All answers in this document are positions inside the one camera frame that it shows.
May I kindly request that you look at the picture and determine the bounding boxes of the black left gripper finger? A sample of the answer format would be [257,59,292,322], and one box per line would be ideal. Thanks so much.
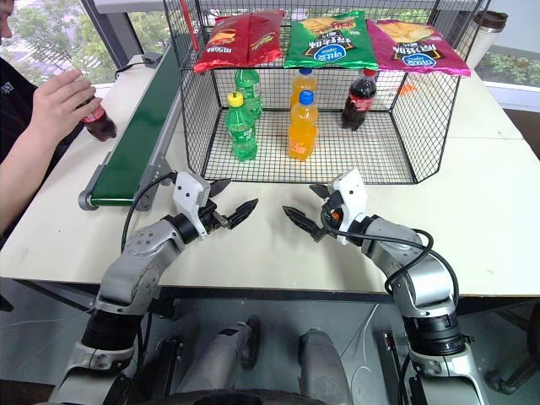
[227,198,260,230]
[208,177,233,200]

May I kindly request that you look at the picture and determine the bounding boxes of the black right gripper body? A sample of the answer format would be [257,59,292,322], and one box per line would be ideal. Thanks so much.
[320,192,345,234]

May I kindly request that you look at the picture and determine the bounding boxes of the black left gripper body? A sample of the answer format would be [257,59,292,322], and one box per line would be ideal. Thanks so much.
[197,197,232,237]

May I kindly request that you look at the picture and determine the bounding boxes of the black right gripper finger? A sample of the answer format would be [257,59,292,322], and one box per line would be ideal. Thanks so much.
[308,183,335,201]
[282,205,327,243]

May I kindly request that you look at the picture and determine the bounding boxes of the cola bottle red label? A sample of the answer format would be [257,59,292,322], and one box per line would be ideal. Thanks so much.
[79,95,118,143]

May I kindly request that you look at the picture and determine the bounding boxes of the green conveyor belt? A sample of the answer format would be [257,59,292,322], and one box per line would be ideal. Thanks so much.
[78,41,186,212]

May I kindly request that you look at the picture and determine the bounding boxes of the person's right hand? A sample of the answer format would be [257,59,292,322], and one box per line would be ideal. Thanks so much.
[30,69,99,143]

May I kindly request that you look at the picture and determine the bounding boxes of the green soda bottle yellow cap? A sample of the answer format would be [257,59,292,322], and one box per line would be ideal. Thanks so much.
[224,91,259,163]

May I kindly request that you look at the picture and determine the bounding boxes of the orange soda bottle blue cap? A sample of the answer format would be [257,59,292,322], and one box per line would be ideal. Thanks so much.
[289,67,318,110]
[288,89,320,161]

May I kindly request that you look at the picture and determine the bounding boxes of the cola bottle red cap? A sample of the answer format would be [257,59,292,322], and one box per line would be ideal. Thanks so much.
[340,68,378,131]

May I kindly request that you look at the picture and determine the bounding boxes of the silver left robot leg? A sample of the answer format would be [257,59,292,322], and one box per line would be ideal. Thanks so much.
[176,316,262,398]

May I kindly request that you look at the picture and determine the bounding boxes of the silver robot leg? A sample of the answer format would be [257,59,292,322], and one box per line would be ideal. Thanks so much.
[176,316,262,398]
[297,328,352,405]

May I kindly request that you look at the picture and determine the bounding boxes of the red chips bag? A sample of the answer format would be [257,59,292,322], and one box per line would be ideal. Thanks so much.
[193,8,287,75]

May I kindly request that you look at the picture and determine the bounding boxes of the silver right robot leg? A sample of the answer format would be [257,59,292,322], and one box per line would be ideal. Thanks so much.
[297,328,352,405]

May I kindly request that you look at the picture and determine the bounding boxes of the green chips bag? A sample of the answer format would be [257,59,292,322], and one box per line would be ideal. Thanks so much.
[283,10,380,71]

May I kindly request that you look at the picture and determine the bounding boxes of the red stick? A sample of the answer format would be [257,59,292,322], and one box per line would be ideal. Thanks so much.
[179,0,200,52]

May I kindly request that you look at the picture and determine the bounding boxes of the magenta chips bag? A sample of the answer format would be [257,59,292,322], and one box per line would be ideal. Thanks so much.
[365,19,472,78]

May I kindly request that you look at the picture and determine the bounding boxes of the white tumbler brown lid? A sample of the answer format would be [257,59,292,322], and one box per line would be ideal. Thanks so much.
[467,10,510,71]

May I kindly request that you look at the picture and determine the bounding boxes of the person in black shirt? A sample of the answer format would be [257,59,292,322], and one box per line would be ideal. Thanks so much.
[0,0,84,250]

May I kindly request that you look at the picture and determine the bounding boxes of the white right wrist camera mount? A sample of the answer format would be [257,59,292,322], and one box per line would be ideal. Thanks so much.
[327,168,369,246]

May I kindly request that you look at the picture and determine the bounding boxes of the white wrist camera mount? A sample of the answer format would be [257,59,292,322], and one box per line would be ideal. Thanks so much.
[173,170,211,240]
[327,168,369,246]

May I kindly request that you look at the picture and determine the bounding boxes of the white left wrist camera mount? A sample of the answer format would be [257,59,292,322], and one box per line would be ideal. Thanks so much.
[173,170,211,240]

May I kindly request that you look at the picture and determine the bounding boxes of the black wire mesh shelf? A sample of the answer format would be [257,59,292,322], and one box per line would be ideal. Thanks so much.
[162,0,493,186]

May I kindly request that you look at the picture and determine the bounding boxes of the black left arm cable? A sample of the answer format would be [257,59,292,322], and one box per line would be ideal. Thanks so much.
[121,170,177,254]

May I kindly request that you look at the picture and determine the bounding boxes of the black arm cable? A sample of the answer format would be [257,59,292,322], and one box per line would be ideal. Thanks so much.
[121,170,177,254]
[320,206,435,294]

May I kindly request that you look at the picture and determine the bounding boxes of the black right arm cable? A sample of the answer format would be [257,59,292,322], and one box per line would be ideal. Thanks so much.
[320,206,435,294]

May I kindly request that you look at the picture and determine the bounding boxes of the black power cable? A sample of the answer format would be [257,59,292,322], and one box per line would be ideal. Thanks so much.
[113,61,147,81]

